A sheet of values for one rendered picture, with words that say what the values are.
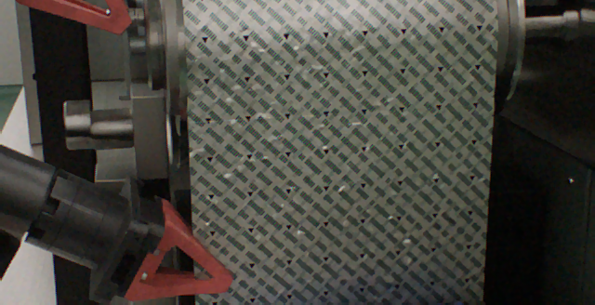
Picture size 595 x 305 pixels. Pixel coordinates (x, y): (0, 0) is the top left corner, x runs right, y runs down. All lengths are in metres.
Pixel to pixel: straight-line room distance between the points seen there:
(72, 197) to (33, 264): 0.55
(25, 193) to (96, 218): 0.05
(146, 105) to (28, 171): 0.12
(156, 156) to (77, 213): 0.11
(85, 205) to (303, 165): 0.16
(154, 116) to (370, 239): 0.20
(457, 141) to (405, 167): 0.05
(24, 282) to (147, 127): 0.46
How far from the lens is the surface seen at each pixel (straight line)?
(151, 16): 0.64
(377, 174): 0.66
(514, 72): 0.67
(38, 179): 0.62
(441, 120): 0.67
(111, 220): 0.62
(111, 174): 0.72
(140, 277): 0.64
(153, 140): 0.70
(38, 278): 1.13
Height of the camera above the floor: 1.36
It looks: 16 degrees down
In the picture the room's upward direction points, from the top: 1 degrees counter-clockwise
